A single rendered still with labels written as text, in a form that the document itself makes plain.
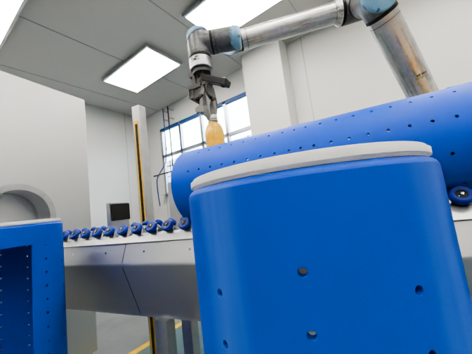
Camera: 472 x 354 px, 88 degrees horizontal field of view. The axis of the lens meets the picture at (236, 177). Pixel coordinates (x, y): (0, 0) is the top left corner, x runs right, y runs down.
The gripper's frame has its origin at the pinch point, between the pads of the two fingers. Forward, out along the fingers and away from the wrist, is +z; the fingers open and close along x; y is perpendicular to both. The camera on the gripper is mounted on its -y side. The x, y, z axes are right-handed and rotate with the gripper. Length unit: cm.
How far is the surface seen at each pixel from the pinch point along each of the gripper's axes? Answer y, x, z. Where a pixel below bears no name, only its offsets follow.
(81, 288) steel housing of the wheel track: 67, 12, 60
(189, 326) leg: 24, -3, 80
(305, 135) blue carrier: -34.5, 12.7, 18.3
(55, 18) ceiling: 228, -81, -207
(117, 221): 53, 2, 35
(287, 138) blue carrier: -29.4, 12.3, 17.6
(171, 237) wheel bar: 15.6, 12.6, 42.2
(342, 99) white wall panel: -58, -276, -86
